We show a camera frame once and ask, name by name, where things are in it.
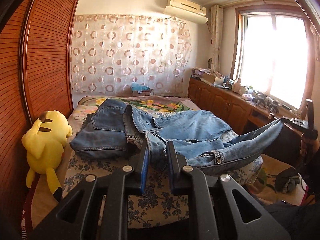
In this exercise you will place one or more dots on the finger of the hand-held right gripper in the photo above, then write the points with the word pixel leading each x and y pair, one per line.
pixel 295 122

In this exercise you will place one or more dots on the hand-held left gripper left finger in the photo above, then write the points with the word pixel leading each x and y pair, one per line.
pixel 144 170

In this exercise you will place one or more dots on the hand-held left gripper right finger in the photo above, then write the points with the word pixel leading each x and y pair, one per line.
pixel 172 172

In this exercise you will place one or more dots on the light blue denim pants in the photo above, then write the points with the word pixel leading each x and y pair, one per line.
pixel 190 127

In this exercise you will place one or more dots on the dark blue folded denim pants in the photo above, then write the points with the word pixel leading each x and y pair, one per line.
pixel 105 130

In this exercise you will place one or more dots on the person's right hand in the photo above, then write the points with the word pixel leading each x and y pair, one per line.
pixel 306 150

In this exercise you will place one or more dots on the black gadgets on stands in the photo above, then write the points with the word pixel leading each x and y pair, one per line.
pixel 266 102

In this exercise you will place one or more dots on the bed with blue floral sheet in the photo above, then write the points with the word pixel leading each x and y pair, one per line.
pixel 155 205

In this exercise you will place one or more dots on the patterned floor rug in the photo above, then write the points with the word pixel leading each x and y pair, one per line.
pixel 270 165

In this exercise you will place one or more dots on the small white container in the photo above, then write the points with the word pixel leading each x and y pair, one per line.
pixel 247 97

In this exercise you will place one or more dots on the dark cloth heap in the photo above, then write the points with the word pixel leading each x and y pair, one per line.
pixel 287 180

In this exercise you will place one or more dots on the colourful flower blanket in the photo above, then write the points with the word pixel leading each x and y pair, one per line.
pixel 160 105

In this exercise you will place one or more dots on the white plastic bottle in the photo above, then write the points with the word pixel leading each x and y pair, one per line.
pixel 236 86

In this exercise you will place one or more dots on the wooden-framed window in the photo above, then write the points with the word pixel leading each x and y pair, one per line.
pixel 272 55

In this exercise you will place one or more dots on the small cardboard box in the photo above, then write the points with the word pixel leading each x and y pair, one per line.
pixel 142 93

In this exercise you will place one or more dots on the low wooden cabinet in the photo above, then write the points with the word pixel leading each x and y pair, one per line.
pixel 217 100

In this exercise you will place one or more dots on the light blue cloth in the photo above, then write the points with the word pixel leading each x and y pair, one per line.
pixel 138 86

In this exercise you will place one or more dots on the open flat cardboard box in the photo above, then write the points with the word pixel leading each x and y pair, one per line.
pixel 212 78

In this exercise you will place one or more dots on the person's dark clothing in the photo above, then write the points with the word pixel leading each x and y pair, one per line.
pixel 295 220

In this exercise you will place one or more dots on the stack of papers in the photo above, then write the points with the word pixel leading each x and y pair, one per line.
pixel 200 72

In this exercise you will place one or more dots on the yellow plush toy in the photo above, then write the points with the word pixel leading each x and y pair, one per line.
pixel 45 140

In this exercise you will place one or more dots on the beige window curtain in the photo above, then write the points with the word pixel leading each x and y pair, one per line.
pixel 217 37

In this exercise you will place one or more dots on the circle-patterned sheer curtain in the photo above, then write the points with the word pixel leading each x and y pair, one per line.
pixel 125 55

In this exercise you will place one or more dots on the red patterned cloth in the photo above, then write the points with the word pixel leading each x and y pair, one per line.
pixel 27 217

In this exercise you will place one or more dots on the wooden headboard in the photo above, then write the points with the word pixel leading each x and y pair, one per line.
pixel 42 55

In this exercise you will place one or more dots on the white wall air conditioner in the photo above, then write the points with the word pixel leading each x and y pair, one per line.
pixel 186 5

